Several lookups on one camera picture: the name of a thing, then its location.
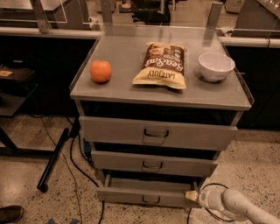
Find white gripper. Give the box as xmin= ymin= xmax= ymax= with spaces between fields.
xmin=185 ymin=190 xmax=225 ymax=212

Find grey bottom drawer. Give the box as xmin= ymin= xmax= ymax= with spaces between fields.
xmin=97 ymin=174 xmax=200 ymax=208

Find grey drawer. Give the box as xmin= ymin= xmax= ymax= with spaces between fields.
xmin=80 ymin=116 xmax=237 ymax=151
xmin=97 ymin=174 xmax=200 ymax=208
xmin=91 ymin=150 xmax=217 ymax=178

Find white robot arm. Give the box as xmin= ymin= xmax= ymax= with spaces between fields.
xmin=185 ymin=189 xmax=280 ymax=224

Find grey middle drawer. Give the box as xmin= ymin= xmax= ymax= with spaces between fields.
xmin=91 ymin=150 xmax=217 ymax=178

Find grey drawer cabinet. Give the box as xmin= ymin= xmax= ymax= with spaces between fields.
xmin=69 ymin=24 xmax=255 ymax=209

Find grey top drawer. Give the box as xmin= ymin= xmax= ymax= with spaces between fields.
xmin=80 ymin=116 xmax=237 ymax=151

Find white bowl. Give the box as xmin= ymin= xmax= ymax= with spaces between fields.
xmin=199 ymin=52 xmax=235 ymax=82

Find sea salt chips bag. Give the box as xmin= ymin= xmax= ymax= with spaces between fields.
xmin=132 ymin=42 xmax=187 ymax=90

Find black stand leg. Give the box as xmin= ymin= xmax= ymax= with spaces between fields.
xmin=37 ymin=128 xmax=69 ymax=193

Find orange fruit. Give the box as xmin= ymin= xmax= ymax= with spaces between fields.
xmin=89 ymin=60 xmax=112 ymax=83

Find dark side table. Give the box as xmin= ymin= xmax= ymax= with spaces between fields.
xmin=0 ymin=66 xmax=37 ymax=157

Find black floor cable loop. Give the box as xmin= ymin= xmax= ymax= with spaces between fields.
xmin=186 ymin=182 xmax=235 ymax=224

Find black left floor cable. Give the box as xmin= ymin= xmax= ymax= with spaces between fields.
xmin=68 ymin=116 xmax=105 ymax=224

